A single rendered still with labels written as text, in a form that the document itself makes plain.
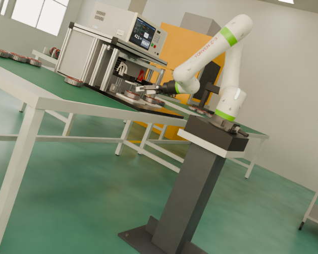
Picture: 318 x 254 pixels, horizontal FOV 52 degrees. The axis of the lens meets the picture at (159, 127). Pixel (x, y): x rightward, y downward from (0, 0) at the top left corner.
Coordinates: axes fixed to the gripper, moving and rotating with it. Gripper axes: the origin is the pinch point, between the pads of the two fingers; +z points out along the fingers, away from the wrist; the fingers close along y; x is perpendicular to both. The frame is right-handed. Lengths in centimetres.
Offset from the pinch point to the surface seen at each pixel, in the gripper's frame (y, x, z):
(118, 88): -0.3, 3.4, 19.6
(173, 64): 347, 112, 149
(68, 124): 75, -12, 141
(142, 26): 1.9, 44.6, 1.5
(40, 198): -38, -70, 54
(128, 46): -8.7, 28.8, 5.6
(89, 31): -21, 39, 28
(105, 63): -6.8, 20.6, 25.9
